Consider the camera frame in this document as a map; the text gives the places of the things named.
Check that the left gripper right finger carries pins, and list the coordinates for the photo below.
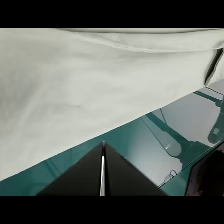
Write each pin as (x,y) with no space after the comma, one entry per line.
(128,176)

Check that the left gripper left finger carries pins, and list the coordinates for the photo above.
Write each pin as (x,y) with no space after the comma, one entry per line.
(81,176)

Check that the cream shirt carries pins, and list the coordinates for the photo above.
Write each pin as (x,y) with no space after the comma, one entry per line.
(83,86)

